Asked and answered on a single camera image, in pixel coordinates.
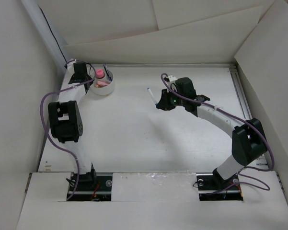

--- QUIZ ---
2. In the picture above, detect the white round divided container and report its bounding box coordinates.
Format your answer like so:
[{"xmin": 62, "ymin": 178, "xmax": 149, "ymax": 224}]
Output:
[{"xmin": 90, "ymin": 69, "xmax": 115, "ymax": 96}]

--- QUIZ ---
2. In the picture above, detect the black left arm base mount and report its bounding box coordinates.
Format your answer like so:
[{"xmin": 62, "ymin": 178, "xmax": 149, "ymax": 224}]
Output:
[{"xmin": 66, "ymin": 165, "xmax": 113, "ymax": 202}]

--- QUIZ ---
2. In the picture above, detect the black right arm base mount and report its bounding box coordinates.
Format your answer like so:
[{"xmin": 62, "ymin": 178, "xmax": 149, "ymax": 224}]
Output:
[{"xmin": 193, "ymin": 170, "xmax": 243, "ymax": 201}]

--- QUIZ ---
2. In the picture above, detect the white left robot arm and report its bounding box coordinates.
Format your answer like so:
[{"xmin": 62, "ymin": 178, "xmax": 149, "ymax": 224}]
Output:
[{"xmin": 47, "ymin": 60, "xmax": 97, "ymax": 190}]

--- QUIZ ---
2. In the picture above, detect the aluminium rail right edge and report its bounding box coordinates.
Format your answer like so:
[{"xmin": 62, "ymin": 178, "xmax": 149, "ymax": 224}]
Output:
[{"xmin": 229, "ymin": 64, "xmax": 252, "ymax": 120}]

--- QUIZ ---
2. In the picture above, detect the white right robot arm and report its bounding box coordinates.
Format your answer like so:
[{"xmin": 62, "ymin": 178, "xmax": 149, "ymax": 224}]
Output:
[{"xmin": 156, "ymin": 73, "xmax": 270, "ymax": 189}]

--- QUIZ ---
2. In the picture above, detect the blue ballpoint pen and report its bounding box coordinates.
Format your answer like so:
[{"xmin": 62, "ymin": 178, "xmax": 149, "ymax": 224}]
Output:
[{"xmin": 103, "ymin": 64, "xmax": 112, "ymax": 81}]

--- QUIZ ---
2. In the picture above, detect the pink capped glue bottle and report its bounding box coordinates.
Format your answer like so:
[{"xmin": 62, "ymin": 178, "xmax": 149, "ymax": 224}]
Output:
[{"xmin": 95, "ymin": 69, "xmax": 105, "ymax": 79}]

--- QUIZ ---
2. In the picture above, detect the pink highlighter marker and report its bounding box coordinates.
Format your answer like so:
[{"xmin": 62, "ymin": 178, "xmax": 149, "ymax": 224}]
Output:
[{"xmin": 95, "ymin": 81, "xmax": 109, "ymax": 88}]

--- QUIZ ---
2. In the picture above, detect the white purple felt pen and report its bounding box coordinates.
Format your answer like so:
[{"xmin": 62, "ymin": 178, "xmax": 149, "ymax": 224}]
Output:
[{"xmin": 147, "ymin": 88, "xmax": 158, "ymax": 106}]

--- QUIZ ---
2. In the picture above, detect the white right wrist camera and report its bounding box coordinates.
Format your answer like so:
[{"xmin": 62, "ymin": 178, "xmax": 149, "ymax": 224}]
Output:
[{"xmin": 164, "ymin": 75, "xmax": 177, "ymax": 91}]

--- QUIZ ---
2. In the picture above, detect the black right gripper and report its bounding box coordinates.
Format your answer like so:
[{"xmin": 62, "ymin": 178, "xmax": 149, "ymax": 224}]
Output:
[{"xmin": 156, "ymin": 87, "xmax": 186, "ymax": 111}]

